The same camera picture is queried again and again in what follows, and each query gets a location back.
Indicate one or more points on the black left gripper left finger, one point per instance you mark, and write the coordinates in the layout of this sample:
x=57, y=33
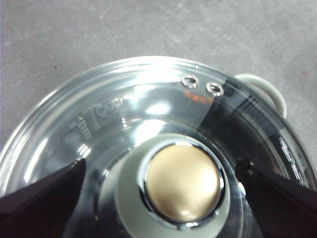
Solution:
x=37, y=210

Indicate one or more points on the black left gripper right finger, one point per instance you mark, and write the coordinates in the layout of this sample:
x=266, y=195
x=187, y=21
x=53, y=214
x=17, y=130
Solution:
x=284, y=208

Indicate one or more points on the glass lid with green knob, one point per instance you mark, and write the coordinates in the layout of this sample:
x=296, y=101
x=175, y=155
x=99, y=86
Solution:
x=182, y=178

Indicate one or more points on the sage green electric cooking pot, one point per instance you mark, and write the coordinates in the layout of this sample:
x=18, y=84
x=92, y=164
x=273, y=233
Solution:
x=275, y=93

